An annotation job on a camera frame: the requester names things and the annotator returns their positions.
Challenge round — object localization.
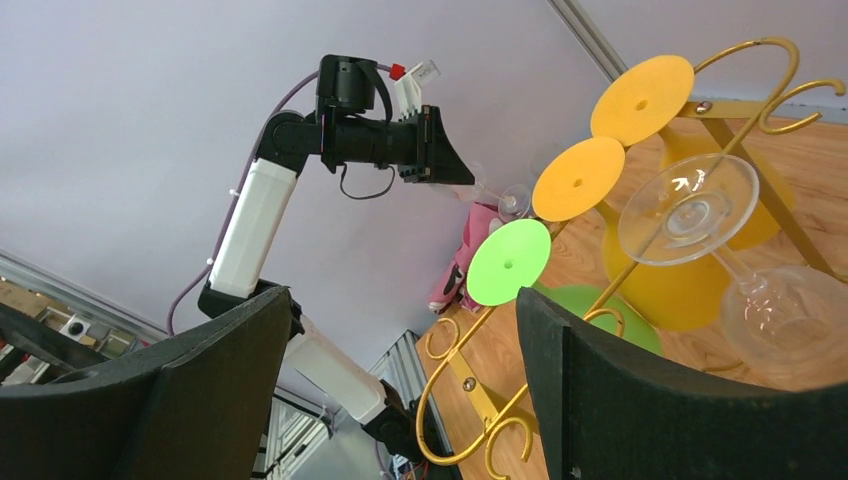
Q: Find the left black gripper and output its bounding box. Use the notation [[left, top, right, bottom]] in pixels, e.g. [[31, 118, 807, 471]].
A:
[[398, 105, 475, 186]]

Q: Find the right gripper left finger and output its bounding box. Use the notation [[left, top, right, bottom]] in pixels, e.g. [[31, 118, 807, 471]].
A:
[[1, 286, 294, 479]]

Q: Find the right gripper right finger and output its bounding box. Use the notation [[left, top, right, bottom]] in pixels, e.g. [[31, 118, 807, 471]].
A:
[[515, 287, 847, 479]]

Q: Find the clear wine glass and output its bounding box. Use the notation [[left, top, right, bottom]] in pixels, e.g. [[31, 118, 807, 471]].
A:
[[430, 161, 532, 223], [618, 153, 847, 378]]

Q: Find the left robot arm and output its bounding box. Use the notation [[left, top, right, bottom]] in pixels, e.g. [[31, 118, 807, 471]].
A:
[[197, 54, 475, 465]]

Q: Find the green plastic glass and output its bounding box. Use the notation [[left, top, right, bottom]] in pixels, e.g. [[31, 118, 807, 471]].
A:
[[466, 219, 665, 357]]

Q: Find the yellow plastic glass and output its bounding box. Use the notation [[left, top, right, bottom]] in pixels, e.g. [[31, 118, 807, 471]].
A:
[[590, 55, 795, 250], [532, 137, 730, 331]]

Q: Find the gold wine glass rack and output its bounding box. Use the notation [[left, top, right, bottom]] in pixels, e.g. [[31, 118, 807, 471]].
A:
[[415, 36, 848, 480]]

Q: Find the far yellow plastic glass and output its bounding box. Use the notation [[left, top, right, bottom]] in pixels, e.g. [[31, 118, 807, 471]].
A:
[[590, 55, 795, 250]]

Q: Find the pink object beside table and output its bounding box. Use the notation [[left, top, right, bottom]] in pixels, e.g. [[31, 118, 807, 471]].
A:
[[428, 202, 504, 315]]

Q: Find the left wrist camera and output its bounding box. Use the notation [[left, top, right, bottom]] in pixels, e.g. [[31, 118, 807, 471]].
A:
[[389, 60, 441, 120]]

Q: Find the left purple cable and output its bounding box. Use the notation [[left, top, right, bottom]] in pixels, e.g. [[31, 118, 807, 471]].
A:
[[165, 62, 399, 338]]

